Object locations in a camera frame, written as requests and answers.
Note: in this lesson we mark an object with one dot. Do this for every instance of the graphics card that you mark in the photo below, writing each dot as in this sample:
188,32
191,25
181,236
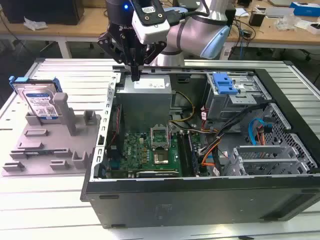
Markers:
157,173

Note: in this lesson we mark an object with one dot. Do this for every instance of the installed RAM stick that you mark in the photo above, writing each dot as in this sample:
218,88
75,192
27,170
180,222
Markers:
193,155

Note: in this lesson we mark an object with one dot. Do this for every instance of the large black box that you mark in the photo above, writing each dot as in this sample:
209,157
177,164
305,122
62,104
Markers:
42,11

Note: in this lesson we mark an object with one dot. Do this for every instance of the small black cube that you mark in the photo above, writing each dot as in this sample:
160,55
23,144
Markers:
256,18

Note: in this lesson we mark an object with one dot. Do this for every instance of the crumpled clear plastic bag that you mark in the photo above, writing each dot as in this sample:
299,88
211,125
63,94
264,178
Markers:
35,23

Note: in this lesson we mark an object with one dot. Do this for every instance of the wooden desk white frame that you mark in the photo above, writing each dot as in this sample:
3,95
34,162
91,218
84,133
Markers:
75,30
275,35

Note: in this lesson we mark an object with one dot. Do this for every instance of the blue cardboard box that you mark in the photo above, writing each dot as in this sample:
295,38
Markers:
305,8

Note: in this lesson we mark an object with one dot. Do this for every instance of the blue drive latch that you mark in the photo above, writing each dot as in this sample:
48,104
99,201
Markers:
220,83

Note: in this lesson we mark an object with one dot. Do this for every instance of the black open PC case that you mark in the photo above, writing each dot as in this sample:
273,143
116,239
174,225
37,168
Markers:
175,205

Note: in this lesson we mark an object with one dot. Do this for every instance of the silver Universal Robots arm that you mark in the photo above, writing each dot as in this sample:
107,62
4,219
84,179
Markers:
190,30

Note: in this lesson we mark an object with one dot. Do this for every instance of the flat grey box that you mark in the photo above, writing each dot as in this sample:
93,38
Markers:
275,12

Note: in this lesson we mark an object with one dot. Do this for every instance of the metal drive cage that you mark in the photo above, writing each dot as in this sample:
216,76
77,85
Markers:
220,105

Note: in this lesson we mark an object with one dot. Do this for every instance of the grey power supply unit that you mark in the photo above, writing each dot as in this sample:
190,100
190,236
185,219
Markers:
142,105

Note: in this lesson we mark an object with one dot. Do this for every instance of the hard disk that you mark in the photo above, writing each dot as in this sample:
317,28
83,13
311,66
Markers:
40,100

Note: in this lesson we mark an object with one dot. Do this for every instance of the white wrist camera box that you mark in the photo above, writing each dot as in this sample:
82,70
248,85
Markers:
152,30

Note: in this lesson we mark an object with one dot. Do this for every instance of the grey parts rack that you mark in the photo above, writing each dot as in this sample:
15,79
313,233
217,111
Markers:
57,140

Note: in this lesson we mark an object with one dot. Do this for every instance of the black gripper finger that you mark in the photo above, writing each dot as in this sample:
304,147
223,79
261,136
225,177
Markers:
153,53
110,48

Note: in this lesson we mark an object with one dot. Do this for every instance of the dark RAM stick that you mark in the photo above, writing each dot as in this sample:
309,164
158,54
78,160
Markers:
37,151

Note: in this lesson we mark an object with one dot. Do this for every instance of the CPU socket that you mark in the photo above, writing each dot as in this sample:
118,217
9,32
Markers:
161,157

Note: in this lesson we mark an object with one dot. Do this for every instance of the green motherboard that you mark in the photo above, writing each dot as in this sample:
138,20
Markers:
135,150

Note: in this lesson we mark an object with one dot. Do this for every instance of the black RAM slot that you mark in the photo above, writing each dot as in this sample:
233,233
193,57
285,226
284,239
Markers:
183,155

